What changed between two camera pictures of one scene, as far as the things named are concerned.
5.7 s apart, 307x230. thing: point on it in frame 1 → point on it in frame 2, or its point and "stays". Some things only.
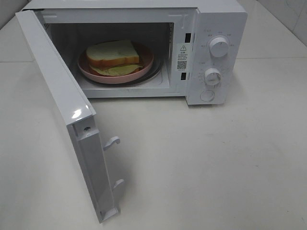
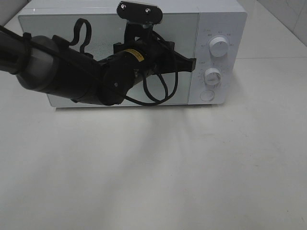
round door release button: [207, 95] stays
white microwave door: [77, 109] → [95, 32]
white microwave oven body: [194, 49] stays
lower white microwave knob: [212, 76] stays
